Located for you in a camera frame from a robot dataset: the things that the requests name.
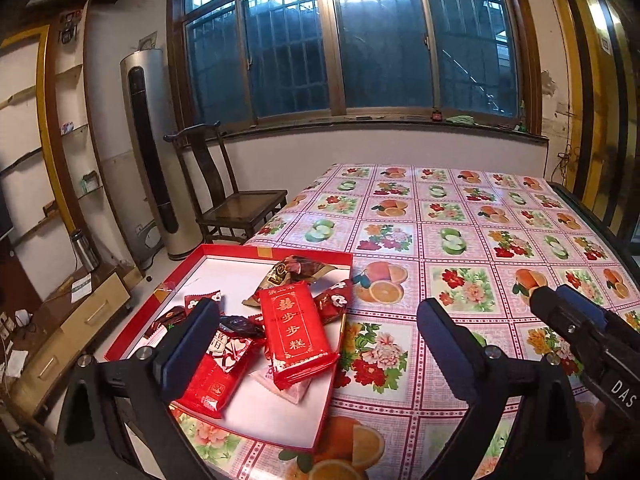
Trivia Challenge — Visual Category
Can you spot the small red snack pack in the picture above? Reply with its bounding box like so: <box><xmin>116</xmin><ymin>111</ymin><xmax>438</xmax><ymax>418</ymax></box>
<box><xmin>175</xmin><ymin>352</ymin><xmax>254</xmax><ymax>419</ymax></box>

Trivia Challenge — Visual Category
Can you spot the dark red small packet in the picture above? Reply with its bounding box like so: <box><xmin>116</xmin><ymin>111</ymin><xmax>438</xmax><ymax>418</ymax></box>
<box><xmin>144</xmin><ymin>306</ymin><xmax>188</xmax><ymax>338</ymax></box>

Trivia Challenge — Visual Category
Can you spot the dark purple snack packet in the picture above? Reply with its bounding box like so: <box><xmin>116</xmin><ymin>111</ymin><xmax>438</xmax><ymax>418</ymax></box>
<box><xmin>218</xmin><ymin>315</ymin><xmax>265</xmax><ymax>339</ymax></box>

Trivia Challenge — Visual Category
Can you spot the pink white snack packet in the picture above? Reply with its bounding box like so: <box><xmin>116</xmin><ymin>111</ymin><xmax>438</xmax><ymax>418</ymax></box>
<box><xmin>248</xmin><ymin>362</ymin><xmax>312</xmax><ymax>405</ymax></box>

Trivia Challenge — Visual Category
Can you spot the long red snack pack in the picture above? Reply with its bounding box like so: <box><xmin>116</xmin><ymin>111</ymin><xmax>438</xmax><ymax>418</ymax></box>
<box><xmin>259</xmin><ymin>282</ymin><xmax>337</xmax><ymax>377</ymax></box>

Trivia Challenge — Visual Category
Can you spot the brown gold snack packet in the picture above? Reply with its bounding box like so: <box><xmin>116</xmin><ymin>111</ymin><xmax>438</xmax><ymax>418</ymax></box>
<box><xmin>242</xmin><ymin>255</ymin><xmax>336</xmax><ymax>308</ymax></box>

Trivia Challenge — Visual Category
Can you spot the red flower snack packet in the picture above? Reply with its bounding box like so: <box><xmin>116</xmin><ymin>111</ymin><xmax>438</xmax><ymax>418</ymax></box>
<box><xmin>314</xmin><ymin>280</ymin><xmax>352</xmax><ymax>325</ymax></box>

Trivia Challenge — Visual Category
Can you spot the wooden tv drawer cabinet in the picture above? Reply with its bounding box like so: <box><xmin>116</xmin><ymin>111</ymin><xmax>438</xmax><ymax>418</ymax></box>
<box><xmin>1</xmin><ymin>263</ymin><xmax>143</xmax><ymax>417</ymax></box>

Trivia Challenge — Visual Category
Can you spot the floral fruit pattern tablecloth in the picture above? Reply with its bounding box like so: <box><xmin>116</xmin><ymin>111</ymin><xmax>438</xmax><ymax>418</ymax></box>
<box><xmin>178</xmin><ymin>165</ymin><xmax>639</xmax><ymax>479</ymax></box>

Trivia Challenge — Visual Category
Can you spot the red gift box tray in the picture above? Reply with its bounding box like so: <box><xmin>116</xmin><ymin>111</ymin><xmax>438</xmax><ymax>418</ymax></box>
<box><xmin>105</xmin><ymin>245</ymin><xmax>352</xmax><ymax>451</ymax></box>

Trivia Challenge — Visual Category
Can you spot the steel thermos flask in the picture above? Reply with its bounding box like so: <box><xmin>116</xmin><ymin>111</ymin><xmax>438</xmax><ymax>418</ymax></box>
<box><xmin>70</xmin><ymin>230</ymin><xmax>100</xmax><ymax>273</ymax></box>

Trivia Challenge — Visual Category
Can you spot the dark wooden chair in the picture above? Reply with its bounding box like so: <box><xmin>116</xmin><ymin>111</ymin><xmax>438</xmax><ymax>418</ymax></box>
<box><xmin>162</xmin><ymin>120</ymin><xmax>290</xmax><ymax>246</ymax></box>

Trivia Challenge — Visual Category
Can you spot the black television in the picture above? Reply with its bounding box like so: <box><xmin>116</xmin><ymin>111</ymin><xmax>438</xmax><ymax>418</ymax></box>
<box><xmin>0</xmin><ymin>188</ymin><xmax>14</xmax><ymax>240</ymax></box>

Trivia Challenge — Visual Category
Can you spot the wooden shelf cabinet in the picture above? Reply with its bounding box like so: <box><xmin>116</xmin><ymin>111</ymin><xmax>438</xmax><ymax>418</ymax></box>
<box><xmin>1</xmin><ymin>0</ymin><xmax>114</xmax><ymax>296</ymax></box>

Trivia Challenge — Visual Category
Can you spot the silver tower air conditioner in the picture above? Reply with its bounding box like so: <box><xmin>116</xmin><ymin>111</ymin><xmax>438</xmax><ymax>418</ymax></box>
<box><xmin>120</xmin><ymin>49</ymin><xmax>203</xmax><ymax>260</ymax></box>

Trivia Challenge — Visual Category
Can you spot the wooden framed window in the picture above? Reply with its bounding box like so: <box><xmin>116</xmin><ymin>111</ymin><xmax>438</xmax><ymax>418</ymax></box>
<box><xmin>166</xmin><ymin>0</ymin><xmax>542</xmax><ymax>134</ymax></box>

